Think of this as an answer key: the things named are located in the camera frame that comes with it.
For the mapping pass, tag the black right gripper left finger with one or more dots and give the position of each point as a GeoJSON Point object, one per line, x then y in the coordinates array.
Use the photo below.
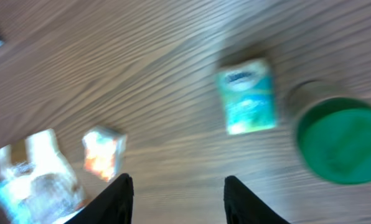
{"type": "Point", "coordinates": [113, 206]}

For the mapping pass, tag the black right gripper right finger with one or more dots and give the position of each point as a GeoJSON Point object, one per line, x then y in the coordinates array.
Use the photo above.
{"type": "Point", "coordinates": [242, 206]}

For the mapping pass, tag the orange snack packet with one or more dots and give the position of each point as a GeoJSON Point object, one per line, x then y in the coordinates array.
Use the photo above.
{"type": "Point", "coordinates": [103, 152]}

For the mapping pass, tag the beige snack pouch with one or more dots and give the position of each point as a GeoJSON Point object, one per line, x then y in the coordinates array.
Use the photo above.
{"type": "Point", "coordinates": [37, 184]}

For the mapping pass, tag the teal tissue packet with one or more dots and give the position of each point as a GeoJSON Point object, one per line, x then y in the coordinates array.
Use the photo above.
{"type": "Point", "coordinates": [248, 97]}

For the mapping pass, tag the green lid jar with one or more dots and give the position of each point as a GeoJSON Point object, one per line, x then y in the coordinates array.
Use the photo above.
{"type": "Point", "coordinates": [332, 130]}

